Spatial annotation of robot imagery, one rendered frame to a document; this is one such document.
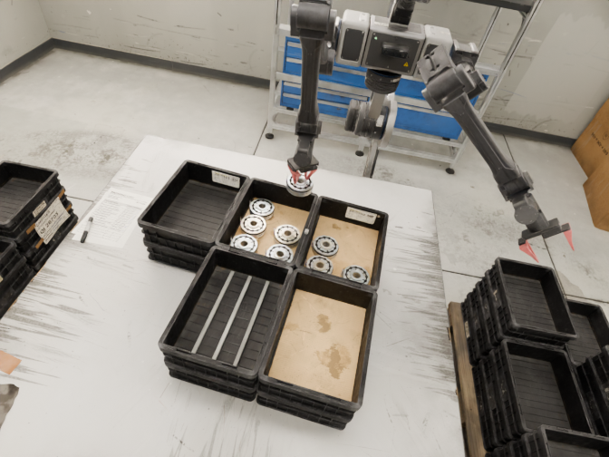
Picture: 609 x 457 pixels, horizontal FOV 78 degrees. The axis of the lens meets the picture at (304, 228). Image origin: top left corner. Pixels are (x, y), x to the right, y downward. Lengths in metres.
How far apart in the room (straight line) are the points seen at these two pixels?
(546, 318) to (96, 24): 4.54
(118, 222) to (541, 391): 2.03
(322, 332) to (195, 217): 0.70
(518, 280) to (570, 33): 2.58
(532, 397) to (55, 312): 1.98
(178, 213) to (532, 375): 1.75
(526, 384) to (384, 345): 0.82
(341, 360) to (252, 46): 3.40
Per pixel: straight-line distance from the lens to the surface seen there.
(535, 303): 2.26
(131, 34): 4.62
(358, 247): 1.56
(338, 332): 1.33
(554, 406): 2.14
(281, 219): 1.60
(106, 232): 1.80
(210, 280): 1.41
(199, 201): 1.67
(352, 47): 1.53
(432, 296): 1.70
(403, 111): 3.30
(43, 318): 1.63
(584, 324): 2.69
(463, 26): 4.01
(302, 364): 1.26
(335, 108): 3.30
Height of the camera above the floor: 1.99
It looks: 47 degrees down
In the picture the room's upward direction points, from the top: 11 degrees clockwise
